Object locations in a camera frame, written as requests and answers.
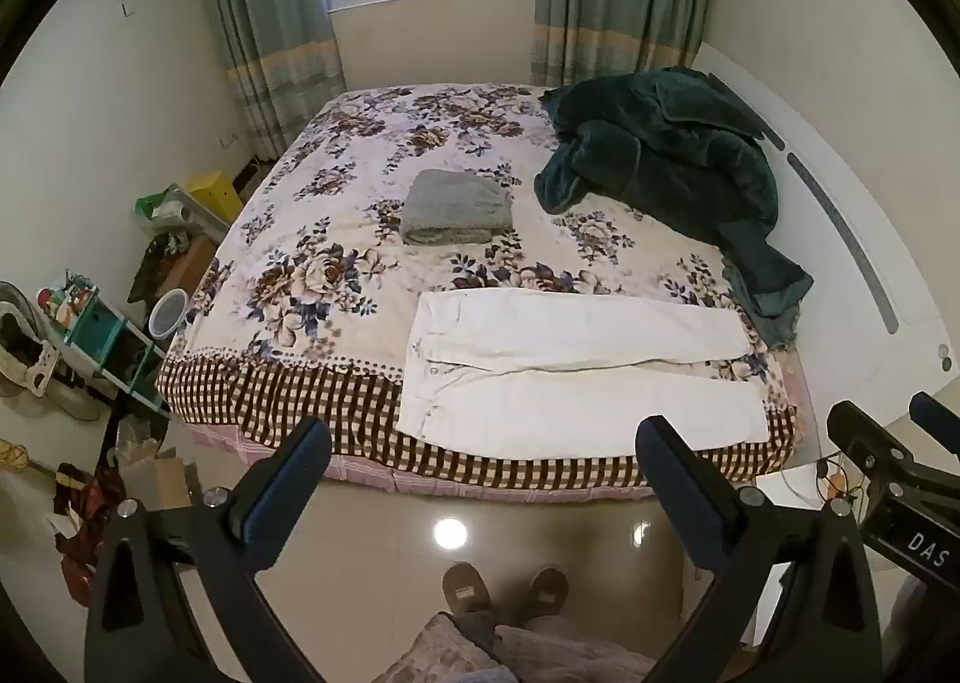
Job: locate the teal shelf rack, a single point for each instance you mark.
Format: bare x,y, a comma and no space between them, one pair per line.
97,330

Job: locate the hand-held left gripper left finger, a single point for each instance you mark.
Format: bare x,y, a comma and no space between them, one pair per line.
289,495

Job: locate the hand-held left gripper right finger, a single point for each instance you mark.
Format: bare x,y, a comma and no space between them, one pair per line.
679,495

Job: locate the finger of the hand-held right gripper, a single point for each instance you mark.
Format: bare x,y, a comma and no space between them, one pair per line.
862,437
937,420

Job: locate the person's left leg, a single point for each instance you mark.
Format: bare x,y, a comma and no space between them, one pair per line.
442,653

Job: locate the yellow box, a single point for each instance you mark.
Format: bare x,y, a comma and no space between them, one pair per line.
217,197

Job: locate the wooden cabinet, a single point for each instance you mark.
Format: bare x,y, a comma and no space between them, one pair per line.
184,267

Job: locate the bed with floral sheet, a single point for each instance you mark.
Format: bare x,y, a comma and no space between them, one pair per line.
337,225

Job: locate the green box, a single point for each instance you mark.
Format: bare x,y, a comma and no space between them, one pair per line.
159,203

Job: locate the white headboard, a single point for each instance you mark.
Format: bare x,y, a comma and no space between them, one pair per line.
900,225

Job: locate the white bucket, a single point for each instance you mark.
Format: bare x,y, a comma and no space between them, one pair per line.
168,315

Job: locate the brown slipper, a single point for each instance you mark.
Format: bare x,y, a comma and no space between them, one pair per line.
547,589
465,589

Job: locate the white bedside table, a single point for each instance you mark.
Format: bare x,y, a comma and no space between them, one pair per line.
787,484

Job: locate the white baby seat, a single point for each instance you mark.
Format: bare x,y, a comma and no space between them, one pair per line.
26,353

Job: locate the cardboard box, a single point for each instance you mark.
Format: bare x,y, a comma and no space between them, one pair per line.
169,480

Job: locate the folded grey blanket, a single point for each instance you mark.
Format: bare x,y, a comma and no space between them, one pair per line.
457,203

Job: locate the dark green blanket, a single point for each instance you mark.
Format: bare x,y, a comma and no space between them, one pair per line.
675,150

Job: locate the red cloth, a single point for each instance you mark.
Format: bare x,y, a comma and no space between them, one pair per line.
90,503

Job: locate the white pants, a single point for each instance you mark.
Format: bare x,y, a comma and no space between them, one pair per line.
585,342

